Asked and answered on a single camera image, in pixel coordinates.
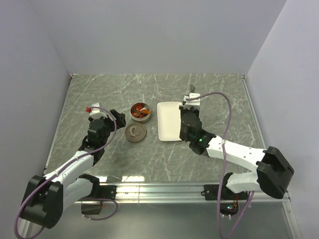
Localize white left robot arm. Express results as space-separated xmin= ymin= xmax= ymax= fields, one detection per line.
xmin=17 ymin=106 xmax=126 ymax=229

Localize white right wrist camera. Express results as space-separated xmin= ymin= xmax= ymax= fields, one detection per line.
xmin=183 ymin=93 xmax=200 ymax=110

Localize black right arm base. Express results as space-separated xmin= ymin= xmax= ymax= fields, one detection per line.
xmin=200 ymin=183 xmax=250 ymax=217

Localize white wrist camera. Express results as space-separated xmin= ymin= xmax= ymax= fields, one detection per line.
xmin=86 ymin=103 xmax=106 ymax=120
xmin=183 ymin=93 xmax=200 ymax=110

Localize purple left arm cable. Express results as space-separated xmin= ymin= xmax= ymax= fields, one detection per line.
xmin=13 ymin=106 xmax=120 ymax=237

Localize orange fried food piece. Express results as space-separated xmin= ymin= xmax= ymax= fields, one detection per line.
xmin=135 ymin=110 xmax=152 ymax=118

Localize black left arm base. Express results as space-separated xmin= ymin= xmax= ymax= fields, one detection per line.
xmin=79 ymin=174 xmax=119 ymax=221

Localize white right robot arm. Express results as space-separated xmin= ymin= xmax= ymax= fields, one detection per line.
xmin=179 ymin=106 xmax=295 ymax=199

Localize brown round lunch box lid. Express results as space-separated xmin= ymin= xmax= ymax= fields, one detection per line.
xmin=125 ymin=122 xmax=147 ymax=143

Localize aluminium front frame rail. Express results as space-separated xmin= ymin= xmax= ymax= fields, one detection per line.
xmin=28 ymin=181 xmax=291 ymax=205

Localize round steel lunch box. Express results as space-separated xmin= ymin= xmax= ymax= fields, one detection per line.
xmin=130 ymin=102 xmax=152 ymax=123

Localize steel serving tongs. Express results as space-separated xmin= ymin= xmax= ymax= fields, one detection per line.
xmin=189 ymin=84 xmax=195 ymax=93

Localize white rectangular plate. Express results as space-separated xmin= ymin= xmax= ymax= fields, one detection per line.
xmin=157 ymin=102 xmax=182 ymax=142

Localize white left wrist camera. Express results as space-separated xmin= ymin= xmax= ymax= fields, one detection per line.
xmin=86 ymin=103 xmax=106 ymax=120

